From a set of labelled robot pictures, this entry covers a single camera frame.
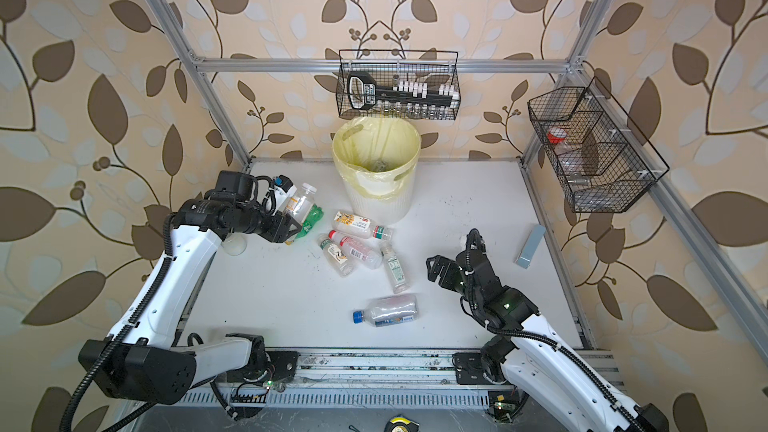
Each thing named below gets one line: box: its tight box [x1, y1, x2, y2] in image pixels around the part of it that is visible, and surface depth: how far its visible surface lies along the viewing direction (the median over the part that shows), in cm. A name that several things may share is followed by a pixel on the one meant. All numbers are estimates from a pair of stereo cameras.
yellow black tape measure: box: [384, 414, 420, 432], surface depth 66 cm
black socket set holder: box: [347, 71, 460, 110], surface depth 84 cm
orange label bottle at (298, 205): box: [285, 182, 317, 226], surface depth 76 cm
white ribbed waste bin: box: [332, 116, 422, 226], surface depth 96 cm
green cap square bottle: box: [319, 238, 356, 277], surface depth 90 cm
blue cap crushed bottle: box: [352, 294, 419, 327], surface depth 84 cm
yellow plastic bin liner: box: [332, 116, 422, 202], surface depth 94 cm
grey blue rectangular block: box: [514, 224, 546, 269], surface depth 93 cm
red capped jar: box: [547, 127, 567, 144], surface depth 84 cm
